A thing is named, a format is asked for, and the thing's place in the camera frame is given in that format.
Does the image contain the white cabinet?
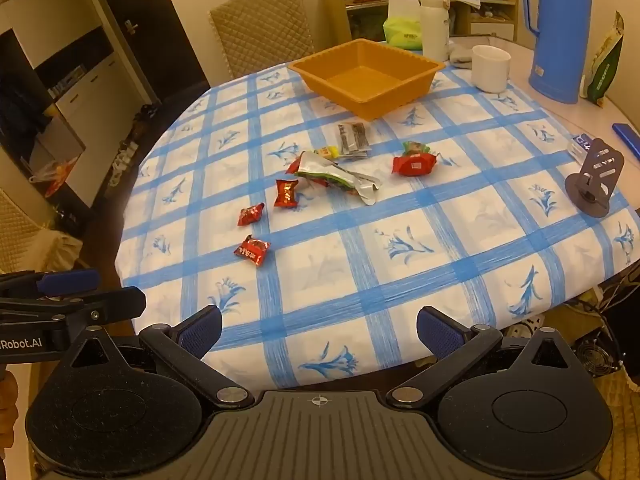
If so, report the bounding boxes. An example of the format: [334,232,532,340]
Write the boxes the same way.
[0,0,161,211]

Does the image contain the red candy with gold print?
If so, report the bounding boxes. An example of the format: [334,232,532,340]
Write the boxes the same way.
[273,179,300,209]

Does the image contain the clear black sesame packet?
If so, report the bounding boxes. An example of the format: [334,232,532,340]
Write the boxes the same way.
[336,122,372,159]

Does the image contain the blue thermos jug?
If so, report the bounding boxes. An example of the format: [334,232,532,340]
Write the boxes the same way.
[522,0,586,105]

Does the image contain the green tissue pack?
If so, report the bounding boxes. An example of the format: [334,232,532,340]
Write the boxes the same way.
[382,0,423,51]

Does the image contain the small blue white box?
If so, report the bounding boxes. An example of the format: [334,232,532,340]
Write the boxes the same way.
[567,134,598,163]

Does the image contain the green white snack bag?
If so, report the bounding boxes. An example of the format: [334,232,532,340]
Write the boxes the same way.
[580,10,626,107]

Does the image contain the beige quilted chair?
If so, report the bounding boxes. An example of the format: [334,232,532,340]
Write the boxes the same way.
[0,187,83,273]
[207,0,316,81]

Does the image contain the white cup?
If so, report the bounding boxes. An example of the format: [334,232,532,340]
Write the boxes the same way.
[471,45,511,93]

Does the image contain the person's left hand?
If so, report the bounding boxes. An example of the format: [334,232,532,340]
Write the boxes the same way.
[0,370,20,459]

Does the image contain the row of shoes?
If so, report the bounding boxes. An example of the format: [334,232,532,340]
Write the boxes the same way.
[106,102,162,187]

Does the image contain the wooden shelf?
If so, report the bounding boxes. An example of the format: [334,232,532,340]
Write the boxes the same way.
[320,0,518,43]

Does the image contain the white thermos bottle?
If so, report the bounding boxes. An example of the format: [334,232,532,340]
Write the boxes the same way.
[417,0,451,63]

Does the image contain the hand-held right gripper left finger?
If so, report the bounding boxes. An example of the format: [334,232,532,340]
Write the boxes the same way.
[60,304,256,408]

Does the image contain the clear plastic bag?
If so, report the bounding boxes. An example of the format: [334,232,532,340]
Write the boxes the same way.
[27,155,81,197]

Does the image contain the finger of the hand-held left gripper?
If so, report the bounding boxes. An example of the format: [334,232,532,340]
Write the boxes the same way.
[0,286,147,322]
[0,269,101,299]

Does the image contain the red silver snack bag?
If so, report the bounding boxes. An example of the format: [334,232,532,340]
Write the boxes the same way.
[286,151,383,207]

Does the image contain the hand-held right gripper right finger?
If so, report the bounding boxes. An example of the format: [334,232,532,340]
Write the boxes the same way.
[386,305,581,409]

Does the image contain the dark wooden door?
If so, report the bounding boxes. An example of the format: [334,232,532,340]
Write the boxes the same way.
[90,0,208,106]

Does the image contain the small red candy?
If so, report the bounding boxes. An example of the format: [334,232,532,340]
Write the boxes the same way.
[234,235,271,261]
[237,202,266,226]

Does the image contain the grey cloth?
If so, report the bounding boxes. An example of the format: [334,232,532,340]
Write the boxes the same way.
[447,42,476,68]

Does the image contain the red snack packet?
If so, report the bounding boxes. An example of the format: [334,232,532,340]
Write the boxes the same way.
[392,152,438,177]

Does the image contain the flat blue box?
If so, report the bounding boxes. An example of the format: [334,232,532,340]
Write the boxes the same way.
[612,122,640,158]

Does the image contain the orange plastic tray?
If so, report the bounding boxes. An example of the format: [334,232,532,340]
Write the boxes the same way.
[287,37,447,122]

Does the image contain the grey phone stand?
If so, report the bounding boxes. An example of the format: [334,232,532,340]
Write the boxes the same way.
[565,137,626,218]

